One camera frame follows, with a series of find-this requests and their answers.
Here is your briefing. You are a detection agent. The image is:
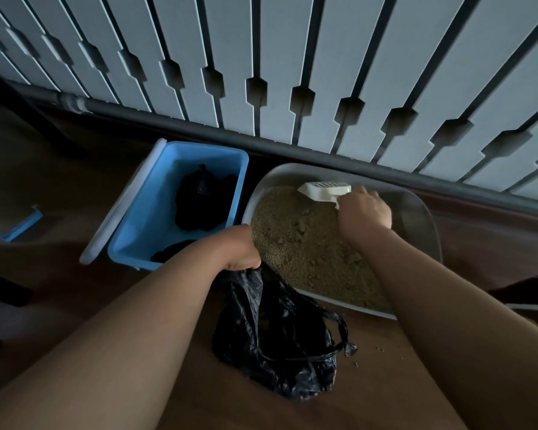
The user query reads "person's right hand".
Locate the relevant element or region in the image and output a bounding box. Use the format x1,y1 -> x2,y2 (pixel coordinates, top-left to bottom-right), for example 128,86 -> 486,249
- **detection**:
337,185 -> 393,243

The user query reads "person's left hand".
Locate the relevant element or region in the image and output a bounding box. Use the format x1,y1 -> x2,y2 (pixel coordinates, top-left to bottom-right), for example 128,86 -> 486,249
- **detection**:
200,224 -> 262,272

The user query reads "white litter scoop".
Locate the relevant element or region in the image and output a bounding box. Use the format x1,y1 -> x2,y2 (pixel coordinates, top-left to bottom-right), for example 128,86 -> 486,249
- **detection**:
297,182 -> 352,210

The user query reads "black plastic bag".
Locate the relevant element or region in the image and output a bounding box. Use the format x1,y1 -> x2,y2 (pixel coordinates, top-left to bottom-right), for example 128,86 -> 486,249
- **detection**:
212,263 -> 358,401

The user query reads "person's left forearm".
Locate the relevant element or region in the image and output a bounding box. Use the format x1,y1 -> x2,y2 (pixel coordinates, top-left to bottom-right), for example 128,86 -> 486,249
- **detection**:
0,235 -> 234,430

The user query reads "person's right forearm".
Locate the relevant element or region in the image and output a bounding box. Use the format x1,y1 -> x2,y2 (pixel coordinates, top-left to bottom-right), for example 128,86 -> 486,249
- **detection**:
345,228 -> 538,430

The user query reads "brown cat litter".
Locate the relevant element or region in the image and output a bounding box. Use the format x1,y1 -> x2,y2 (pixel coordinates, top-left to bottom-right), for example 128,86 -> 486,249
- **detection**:
251,185 -> 395,312

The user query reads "grey litter tray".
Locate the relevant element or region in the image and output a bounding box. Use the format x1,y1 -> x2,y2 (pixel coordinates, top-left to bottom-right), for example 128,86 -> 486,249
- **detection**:
242,163 -> 444,321

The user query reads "black bag in bin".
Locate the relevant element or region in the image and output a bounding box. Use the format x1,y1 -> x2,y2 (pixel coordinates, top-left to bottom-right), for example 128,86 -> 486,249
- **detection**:
174,164 -> 239,232

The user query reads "blue plastic bin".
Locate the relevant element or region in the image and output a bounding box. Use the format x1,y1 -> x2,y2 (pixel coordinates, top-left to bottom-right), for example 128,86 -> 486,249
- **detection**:
107,141 -> 250,271

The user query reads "grey metal pipe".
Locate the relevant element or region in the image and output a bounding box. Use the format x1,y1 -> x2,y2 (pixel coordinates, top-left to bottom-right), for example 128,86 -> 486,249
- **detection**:
9,81 -> 538,219

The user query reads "white slatted fence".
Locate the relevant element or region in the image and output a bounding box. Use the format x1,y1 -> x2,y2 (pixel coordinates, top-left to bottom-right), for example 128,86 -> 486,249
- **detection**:
0,0 -> 538,203

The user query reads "white bin lid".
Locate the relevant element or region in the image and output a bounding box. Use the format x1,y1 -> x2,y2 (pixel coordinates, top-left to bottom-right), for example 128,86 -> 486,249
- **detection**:
79,138 -> 168,266

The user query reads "blue plastic piece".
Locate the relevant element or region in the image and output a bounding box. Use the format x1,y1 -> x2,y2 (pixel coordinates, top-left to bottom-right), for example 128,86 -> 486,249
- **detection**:
0,205 -> 44,243

